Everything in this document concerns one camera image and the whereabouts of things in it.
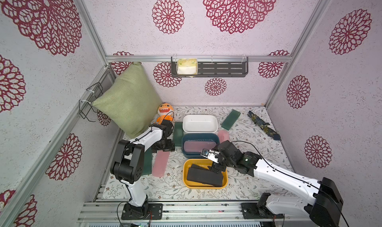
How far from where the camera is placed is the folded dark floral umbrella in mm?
1043

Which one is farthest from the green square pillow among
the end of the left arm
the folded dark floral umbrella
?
the folded dark floral umbrella

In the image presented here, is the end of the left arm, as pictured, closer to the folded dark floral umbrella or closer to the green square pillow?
the green square pillow
